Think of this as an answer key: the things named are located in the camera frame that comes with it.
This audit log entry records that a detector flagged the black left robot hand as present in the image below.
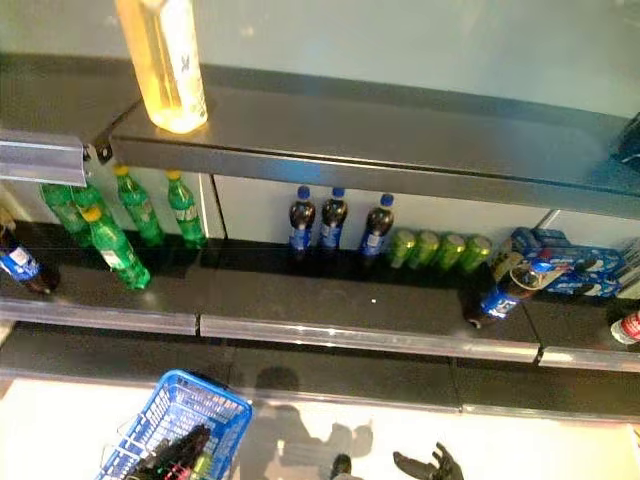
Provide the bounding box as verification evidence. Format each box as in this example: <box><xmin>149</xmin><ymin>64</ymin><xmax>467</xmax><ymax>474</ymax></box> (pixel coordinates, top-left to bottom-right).
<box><xmin>132</xmin><ymin>423</ymin><xmax>213</xmax><ymax>480</ymax></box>

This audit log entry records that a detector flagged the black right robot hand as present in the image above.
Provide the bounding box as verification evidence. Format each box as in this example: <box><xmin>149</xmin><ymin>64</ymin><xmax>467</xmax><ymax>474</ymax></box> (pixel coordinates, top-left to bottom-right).
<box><xmin>393</xmin><ymin>442</ymin><xmax>465</xmax><ymax>480</ymax></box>

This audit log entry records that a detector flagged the blue plastic shopping basket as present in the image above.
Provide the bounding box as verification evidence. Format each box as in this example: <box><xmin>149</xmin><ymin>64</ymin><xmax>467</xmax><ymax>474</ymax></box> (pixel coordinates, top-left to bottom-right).
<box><xmin>94</xmin><ymin>369</ymin><xmax>254</xmax><ymax>480</ymax></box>

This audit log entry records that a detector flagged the black right robot foot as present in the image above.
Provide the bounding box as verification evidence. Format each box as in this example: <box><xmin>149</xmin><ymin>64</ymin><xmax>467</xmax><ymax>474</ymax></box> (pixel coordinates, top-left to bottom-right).
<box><xmin>329</xmin><ymin>453</ymin><xmax>353</xmax><ymax>480</ymax></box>

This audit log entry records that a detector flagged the cola bottle blue label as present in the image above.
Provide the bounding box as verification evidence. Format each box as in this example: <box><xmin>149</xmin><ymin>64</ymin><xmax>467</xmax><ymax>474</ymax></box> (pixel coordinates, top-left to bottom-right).
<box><xmin>462</xmin><ymin>267</ymin><xmax>541</xmax><ymax>330</ymax></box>
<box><xmin>358</xmin><ymin>193</ymin><xmax>397</xmax><ymax>269</ymax></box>
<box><xmin>288</xmin><ymin>185</ymin><xmax>317</xmax><ymax>261</ymax></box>
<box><xmin>319</xmin><ymin>187</ymin><xmax>350</xmax><ymax>256</ymax></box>
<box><xmin>0</xmin><ymin>224</ymin><xmax>61</xmax><ymax>295</ymax></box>

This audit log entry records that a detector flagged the blue cookie box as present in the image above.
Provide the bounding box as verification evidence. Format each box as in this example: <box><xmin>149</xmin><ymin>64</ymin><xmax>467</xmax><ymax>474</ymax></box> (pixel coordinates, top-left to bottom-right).
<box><xmin>542</xmin><ymin>272</ymin><xmax>624</xmax><ymax>300</ymax></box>
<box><xmin>509</xmin><ymin>227</ymin><xmax>544</xmax><ymax>256</ymax></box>
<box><xmin>537</xmin><ymin>244</ymin><xmax>626</xmax><ymax>275</ymax></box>
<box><xmin>532</xmin><ymin>228</ymin><xmax>574</xmax><ymax>251</ymax></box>

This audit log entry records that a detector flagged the large yellow tea bottle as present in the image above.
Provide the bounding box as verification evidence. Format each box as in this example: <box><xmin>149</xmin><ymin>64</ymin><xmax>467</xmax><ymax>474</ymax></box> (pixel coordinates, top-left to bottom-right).
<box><xmin>113</xmin><ymin>0</ymin><xmax>210</xmax><ymax>135</ymax></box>

